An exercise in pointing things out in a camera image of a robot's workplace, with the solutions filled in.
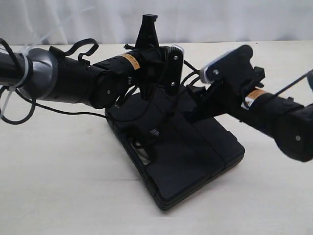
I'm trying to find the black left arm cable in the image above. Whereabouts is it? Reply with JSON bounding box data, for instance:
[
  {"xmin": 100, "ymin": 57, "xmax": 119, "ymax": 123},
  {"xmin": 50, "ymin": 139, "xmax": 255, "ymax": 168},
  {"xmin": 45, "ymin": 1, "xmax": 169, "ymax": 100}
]
[{"xmin": 0, "ymin": 38, "xmax": 118, "ymax": 125}]

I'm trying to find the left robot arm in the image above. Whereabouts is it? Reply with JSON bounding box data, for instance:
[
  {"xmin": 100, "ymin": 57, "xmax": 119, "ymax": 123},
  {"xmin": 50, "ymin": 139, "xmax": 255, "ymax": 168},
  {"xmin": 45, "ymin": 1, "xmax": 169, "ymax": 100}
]
[{"xmin": 0, "ymin": 14, "xmax": 171, "ymax": 109}]

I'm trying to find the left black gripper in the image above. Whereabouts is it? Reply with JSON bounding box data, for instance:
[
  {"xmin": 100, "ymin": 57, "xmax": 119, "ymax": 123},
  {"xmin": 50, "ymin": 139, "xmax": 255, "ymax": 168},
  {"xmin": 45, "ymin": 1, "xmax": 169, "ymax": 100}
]
[{"xmin": 132, "ymin": 14, "xmax": 170, "ymax": 100}]

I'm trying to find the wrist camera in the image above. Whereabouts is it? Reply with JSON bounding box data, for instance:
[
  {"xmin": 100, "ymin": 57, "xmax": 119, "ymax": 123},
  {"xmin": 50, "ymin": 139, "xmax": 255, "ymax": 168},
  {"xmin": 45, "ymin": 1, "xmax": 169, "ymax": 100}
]
[
  {"xmin": 199, "ymin": 45, "xmax": 253, "ymax": 84},
  {"xmin": 163, "ymin": 45, "xmax": 184, "ymax": 96}
]

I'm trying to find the white zip tie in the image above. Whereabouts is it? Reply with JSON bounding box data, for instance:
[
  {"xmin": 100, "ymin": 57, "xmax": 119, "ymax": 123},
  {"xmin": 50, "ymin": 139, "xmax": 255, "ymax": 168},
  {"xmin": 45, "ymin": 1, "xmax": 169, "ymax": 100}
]
[{"xmin": 0, "ymin": 5, "xmax": 95, "ymax": 119}]

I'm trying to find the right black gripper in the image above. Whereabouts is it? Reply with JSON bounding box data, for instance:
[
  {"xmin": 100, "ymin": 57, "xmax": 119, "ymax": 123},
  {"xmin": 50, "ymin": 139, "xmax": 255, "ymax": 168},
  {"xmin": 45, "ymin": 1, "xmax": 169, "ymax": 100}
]
[{"xmin": 186, "ymin": 66, "xmax": 265, "ymax": 122}]

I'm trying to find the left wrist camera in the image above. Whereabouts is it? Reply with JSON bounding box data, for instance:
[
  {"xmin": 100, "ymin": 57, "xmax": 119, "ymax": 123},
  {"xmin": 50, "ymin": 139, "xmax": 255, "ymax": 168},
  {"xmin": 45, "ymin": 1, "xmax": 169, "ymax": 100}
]
[{"xmin": 163, "ymin": 45, "xmax": 184, "ymax": 96}]

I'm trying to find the black plastic carry case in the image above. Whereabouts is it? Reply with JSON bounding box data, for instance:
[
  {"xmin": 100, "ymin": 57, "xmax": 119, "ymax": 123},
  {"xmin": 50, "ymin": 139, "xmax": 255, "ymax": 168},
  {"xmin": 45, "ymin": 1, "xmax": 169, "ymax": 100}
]
[{"xmin": 105, "ymin": 89, "xmax": 245, "ymax": 211}]

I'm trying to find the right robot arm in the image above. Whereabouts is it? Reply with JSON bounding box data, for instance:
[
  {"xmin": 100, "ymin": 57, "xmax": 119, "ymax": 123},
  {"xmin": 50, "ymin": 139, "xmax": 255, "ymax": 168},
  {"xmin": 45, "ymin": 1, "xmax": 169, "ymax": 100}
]
[{"xmin": 187, "ymin": 67, "xmax": 313, "ymax": 163}]

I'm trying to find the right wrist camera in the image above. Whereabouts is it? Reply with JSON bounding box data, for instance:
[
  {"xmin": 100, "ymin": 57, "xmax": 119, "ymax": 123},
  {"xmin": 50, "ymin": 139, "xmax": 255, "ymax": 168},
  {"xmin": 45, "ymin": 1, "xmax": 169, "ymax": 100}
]
[{"xmin": 199, "ymin": 45, "xmax": 253, "ymax": 84}]

